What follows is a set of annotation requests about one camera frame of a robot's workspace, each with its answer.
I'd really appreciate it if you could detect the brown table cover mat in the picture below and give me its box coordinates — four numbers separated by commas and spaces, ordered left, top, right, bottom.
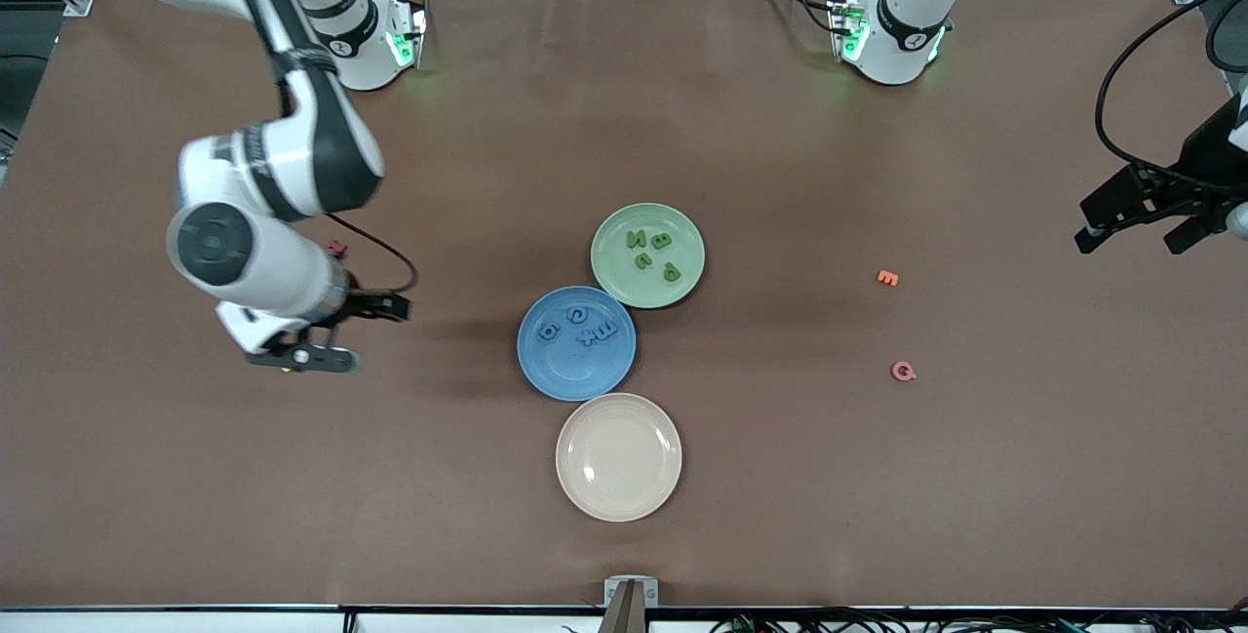
0, 0, 1248, 611

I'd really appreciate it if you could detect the blue plate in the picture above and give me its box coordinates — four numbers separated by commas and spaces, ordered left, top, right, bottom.
517, 285, 638, 403

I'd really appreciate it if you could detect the beige plate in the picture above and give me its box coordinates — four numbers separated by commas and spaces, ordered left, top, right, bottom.
555, 392, 683, 524

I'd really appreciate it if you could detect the light green plate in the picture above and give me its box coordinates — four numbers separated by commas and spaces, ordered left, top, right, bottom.
590, 202, 706, 310

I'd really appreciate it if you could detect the black left camera cable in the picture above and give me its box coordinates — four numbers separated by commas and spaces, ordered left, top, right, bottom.
1094, 0, 1248, 195

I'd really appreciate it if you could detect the black camera cable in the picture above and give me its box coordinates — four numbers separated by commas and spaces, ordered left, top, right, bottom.
214, 0, 420, 297
1094, 0, 1248, 195

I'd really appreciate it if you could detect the black right camera cable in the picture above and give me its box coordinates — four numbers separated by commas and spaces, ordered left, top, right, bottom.
214, 0, 420, 297

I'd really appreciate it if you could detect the white table edge rail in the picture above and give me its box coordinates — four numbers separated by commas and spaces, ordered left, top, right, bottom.
0, 606, 1248, 633

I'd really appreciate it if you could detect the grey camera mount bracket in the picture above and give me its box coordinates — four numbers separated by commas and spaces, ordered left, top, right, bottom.
603, 576, 660, 633

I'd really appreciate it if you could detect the tangled black cable bundle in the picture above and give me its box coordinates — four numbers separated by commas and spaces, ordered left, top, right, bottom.
712, 609, 1248, 633

